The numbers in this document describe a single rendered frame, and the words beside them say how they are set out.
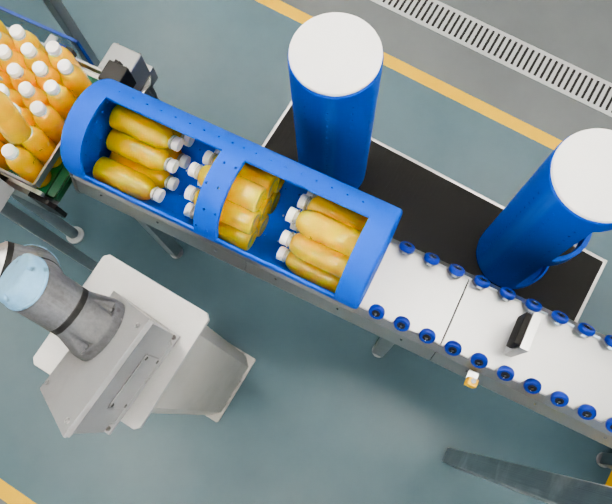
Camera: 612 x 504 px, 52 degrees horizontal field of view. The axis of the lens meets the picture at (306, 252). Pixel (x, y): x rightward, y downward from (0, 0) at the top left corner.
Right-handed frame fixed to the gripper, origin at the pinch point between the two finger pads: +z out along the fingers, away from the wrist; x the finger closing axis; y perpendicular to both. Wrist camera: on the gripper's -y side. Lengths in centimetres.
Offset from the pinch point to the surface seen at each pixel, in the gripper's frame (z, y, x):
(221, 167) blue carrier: 15, 55, 14
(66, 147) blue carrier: 17.8, 14.1, 2.1
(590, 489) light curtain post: 8, 155, -16
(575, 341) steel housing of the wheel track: 53, 153, 28
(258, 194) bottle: 20, 65, 14
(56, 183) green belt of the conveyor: 46.1, -2.2, -0.4
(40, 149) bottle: 32.6, -3.5, 2.9
